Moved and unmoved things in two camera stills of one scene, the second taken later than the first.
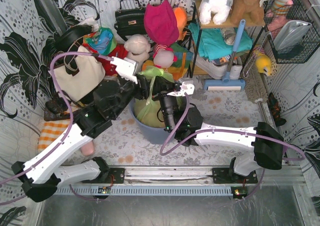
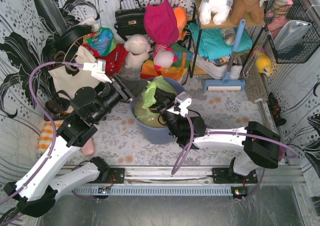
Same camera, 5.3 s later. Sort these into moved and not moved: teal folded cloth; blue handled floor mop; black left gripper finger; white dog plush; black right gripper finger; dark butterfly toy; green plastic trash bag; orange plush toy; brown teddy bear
Moved: black right gripper finger; black left gripper finger; green plastic trash bag
Not moved: white dog plush; brown teddy bear; dark butterfly toy; blue handled floor mop; teal folded cloth; orange plush toy
